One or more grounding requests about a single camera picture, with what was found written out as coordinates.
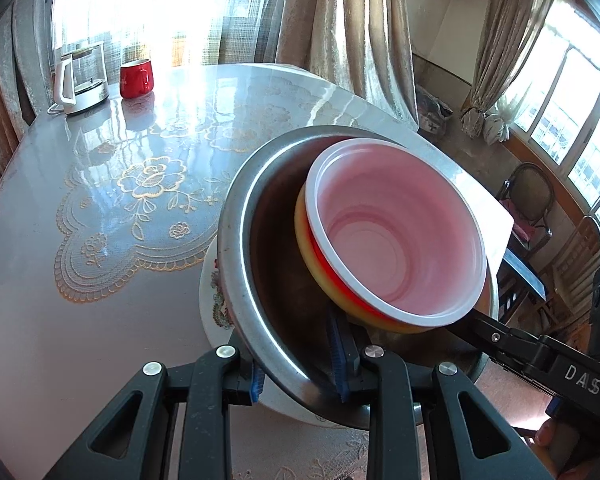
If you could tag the sliding pane window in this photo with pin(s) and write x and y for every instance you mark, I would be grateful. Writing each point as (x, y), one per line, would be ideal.
(575, 110)

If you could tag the white floral oval plate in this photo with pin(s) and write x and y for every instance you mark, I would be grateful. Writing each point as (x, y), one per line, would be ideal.
(215, 305)

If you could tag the light wooden chair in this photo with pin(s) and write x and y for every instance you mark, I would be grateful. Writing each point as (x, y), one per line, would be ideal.
(580, 260)

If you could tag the round back dark chair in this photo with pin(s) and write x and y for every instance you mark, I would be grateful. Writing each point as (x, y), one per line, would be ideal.
(527, 195)

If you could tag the grey bundled bag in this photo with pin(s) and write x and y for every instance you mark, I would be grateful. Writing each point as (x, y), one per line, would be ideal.
(435, 110)

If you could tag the dark wooden stool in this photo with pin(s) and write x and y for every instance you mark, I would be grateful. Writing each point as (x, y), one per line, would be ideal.
(522, 270)

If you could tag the glass electric kettle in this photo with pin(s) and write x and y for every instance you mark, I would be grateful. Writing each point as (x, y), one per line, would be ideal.
(82, 82)

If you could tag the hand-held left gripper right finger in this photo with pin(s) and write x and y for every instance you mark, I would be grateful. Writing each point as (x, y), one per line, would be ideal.
(337, 355)

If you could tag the red seat cushion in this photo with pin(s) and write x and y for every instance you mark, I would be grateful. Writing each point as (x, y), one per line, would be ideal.
(522, 230)

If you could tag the tied white net curtain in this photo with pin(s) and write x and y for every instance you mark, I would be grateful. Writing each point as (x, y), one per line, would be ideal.
(495, 125)

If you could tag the large barred window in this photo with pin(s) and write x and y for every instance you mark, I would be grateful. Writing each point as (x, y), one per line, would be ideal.
(130, 5)

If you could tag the red mug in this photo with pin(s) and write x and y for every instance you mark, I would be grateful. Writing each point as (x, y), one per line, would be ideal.
(136, 80)

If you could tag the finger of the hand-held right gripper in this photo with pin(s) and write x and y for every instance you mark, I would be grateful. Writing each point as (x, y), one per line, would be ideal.
(500, 340)

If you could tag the person's right hand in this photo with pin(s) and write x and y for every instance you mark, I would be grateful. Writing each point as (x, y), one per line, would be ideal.
(555, 445)

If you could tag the beige velvet curtain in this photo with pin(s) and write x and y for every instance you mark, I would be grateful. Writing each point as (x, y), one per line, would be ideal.
(510, 35)
(10, 85)
(350, 35)

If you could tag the stainless steel bowl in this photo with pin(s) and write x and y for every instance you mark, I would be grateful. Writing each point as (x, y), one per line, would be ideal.
(245, 285)

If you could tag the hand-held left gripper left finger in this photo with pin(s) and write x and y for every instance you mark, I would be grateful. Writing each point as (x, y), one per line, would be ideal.
(257, 385)

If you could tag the yellow plastic bowl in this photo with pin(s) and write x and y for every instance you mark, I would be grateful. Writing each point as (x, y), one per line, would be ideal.
(325, 290)

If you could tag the red plastic bowl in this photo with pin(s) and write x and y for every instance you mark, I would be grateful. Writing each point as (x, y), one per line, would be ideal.
(395, 230)

